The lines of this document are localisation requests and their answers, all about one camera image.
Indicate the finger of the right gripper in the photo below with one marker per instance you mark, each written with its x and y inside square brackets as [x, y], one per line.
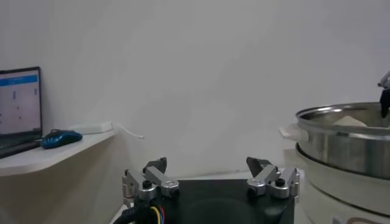
[385, 103]

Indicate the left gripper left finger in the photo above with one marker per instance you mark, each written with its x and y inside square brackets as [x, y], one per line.
[158, 179]

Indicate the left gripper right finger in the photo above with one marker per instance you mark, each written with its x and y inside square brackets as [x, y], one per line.
[268, 178]

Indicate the white steamed baozi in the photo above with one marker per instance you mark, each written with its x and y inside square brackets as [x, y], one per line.
[350, 122]

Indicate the stainless steel steamer basket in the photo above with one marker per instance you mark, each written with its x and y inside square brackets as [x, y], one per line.
[341, 155]

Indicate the cream electric pot base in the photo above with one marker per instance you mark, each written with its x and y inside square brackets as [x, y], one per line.
[332, 194]

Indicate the white rectangular box device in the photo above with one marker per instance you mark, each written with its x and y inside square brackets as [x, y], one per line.
[91, 128]

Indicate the blue computer mouse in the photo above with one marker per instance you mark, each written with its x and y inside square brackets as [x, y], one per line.
[61, 138]

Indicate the white side desk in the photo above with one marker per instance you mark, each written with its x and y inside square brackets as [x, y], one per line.
[45, 156]

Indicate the black laptop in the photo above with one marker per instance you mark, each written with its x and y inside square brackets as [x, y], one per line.
[18, 106]

